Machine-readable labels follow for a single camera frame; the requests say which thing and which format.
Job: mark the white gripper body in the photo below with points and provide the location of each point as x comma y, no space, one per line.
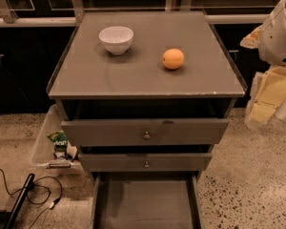
276,40

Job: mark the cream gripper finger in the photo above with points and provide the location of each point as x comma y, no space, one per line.
251,40
268,93

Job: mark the orange fruit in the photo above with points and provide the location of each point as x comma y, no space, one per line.
173,59

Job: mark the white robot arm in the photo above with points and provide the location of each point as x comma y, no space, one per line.
268,91

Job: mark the grey drawer cabinet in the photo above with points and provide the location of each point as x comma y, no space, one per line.
92,83

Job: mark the grey top drawer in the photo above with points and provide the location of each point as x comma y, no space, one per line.
129,132

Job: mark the grey drawer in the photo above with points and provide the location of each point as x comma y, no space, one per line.
135,162
146,201
129,132

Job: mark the brass top drawer knob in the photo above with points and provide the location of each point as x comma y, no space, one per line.
146,136

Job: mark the brass drawer knob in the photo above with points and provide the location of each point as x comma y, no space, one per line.
146,164
146,136

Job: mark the brass middle drawer knob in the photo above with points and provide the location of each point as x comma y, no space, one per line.
146,164

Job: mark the grey middle drawer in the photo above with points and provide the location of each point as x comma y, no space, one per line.
135,162

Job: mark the grey bottom drawer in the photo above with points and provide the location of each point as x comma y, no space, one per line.
146,201

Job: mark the white ceramic bowl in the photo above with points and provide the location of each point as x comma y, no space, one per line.
117,39

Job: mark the green snack bag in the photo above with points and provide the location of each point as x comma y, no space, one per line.
60,143

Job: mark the clear plastic bin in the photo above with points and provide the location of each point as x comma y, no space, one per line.
42,151

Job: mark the black bar stand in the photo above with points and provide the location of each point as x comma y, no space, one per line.
19,202

